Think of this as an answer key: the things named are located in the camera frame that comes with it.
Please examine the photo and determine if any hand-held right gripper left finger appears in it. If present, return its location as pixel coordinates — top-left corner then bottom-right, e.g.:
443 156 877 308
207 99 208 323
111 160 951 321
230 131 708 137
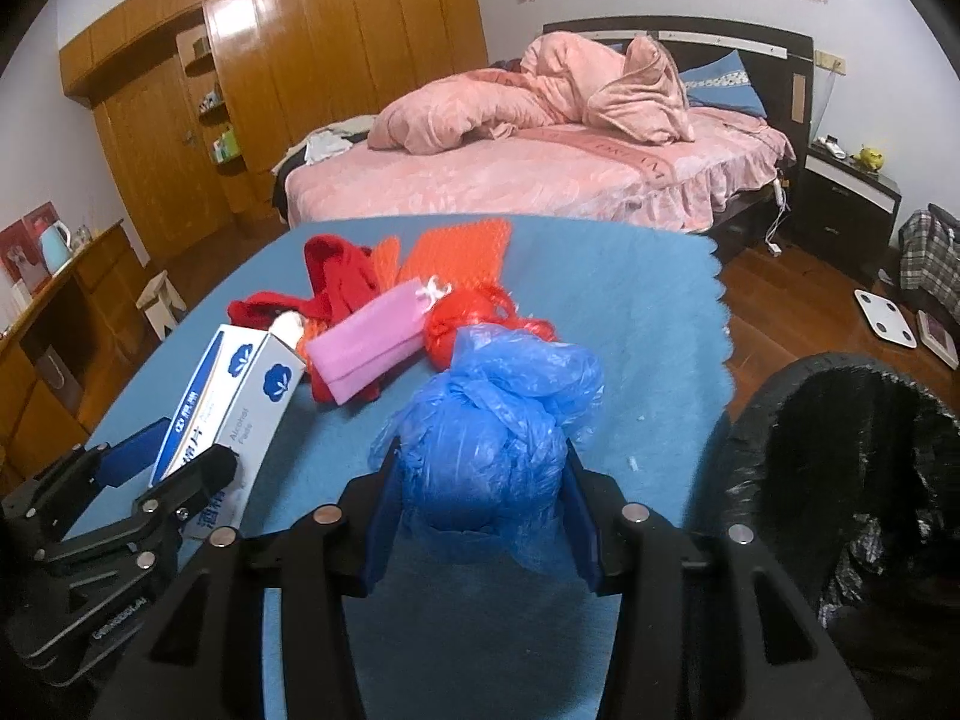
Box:
90 446 410 720

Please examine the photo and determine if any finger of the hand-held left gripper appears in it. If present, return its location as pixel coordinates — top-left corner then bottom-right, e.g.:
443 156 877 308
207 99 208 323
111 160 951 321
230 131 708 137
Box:
0 420 173 541
34 444 242 586

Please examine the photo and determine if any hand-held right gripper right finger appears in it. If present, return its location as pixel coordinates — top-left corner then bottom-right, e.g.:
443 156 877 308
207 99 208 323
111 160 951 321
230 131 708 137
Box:
562 442 875 720

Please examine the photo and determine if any white box with blue print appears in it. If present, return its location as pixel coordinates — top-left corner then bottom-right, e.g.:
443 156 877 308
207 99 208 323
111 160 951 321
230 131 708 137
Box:
150 324 310 541

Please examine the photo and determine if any blue plastic bag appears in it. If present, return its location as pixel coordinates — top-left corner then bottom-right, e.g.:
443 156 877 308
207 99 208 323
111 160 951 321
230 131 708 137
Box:
367 322 607 578

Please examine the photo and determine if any bin with black liner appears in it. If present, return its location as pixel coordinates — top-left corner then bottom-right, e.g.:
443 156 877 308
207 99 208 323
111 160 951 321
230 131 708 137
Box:
705 351 960 720

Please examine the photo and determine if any orange foam net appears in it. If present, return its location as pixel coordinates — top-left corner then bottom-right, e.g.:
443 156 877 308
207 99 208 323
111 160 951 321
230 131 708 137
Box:
371 235 407 290
401 219 513 295

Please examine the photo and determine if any wooden cabinet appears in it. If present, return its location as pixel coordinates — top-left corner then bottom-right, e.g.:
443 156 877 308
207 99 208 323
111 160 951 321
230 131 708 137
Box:
0 219 152 482

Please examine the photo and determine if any small white stool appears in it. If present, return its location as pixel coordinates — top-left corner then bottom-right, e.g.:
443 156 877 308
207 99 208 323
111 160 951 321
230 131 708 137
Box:
136 270 188 340

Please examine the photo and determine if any pink fabric pouch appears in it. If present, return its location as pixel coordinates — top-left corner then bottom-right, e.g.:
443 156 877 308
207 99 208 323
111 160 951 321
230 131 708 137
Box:
307 276 434 406

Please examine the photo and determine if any red plastic bag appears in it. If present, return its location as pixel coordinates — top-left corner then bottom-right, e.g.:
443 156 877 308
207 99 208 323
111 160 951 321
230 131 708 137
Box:
424 283 557 374

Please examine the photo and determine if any light blue kettle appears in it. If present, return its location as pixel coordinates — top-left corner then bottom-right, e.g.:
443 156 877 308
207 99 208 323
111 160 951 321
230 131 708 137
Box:
37 223 74 277

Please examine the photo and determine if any blue tablecloth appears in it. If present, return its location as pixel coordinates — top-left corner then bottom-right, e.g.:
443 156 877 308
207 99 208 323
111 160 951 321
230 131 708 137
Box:
60 214 740 720

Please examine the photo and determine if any red cloth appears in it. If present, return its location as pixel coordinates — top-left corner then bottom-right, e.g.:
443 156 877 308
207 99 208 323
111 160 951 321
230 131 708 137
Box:
227 235 392 402

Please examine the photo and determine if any flat orange foam net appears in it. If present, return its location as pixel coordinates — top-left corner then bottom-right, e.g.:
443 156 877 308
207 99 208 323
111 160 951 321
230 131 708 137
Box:
401 219 513 295

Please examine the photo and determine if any wooden door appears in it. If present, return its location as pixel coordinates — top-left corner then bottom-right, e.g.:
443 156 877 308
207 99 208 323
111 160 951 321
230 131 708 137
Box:
92 64 233 263

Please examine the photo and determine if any pile of light clothes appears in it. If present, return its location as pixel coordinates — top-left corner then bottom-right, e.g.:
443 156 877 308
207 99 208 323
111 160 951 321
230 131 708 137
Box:
271 115 377 167

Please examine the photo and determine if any bed with pink sheet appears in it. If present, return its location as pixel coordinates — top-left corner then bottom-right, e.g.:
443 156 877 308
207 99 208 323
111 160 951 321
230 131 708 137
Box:
283 15 816 263

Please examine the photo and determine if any white bathroom scale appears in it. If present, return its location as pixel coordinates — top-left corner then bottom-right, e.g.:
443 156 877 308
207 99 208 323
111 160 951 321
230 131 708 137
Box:
853 288 920 349

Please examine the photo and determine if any pink bathroom scale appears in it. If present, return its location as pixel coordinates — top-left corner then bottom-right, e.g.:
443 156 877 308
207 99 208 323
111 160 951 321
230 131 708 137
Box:
918 310 960 370

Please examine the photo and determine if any dark nightstand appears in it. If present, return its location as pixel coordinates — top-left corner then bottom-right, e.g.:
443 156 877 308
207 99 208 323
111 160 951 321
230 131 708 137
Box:
793 141 903 280

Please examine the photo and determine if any pink quilt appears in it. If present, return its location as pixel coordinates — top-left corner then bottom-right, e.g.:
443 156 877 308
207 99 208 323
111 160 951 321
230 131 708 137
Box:
367 31 696 156

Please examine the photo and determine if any wooden wardrobe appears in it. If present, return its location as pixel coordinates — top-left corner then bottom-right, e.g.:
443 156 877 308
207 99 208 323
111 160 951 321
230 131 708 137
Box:
58 0 493 241

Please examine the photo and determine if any plaid bag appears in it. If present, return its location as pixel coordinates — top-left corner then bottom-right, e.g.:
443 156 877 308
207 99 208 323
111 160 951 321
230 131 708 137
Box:
896 204 960 317

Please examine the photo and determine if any blue pillow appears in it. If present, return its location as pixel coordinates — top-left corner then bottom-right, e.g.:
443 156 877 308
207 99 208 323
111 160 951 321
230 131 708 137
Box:
677 49 770 119

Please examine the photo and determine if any white cable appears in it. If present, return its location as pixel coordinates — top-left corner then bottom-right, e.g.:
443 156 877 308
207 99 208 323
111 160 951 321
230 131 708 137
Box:
763 178 793 254

